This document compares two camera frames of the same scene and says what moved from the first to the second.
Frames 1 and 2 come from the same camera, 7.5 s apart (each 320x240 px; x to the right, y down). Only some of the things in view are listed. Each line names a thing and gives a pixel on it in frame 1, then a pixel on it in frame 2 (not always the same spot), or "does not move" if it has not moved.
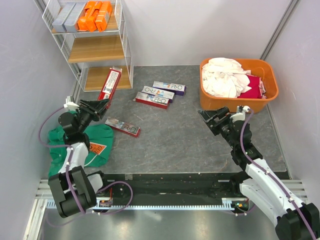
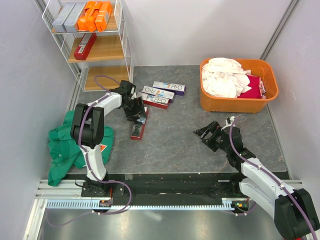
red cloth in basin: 255,92 does not move
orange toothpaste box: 83,20 does not move
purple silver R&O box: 179,89 does not move
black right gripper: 213,124 -> 215,129
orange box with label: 103,15 does not move
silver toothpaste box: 66,9 does not move
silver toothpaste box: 73,17 does not move
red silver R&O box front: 124,127 -> 138,127
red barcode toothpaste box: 109,87 -> 85,46
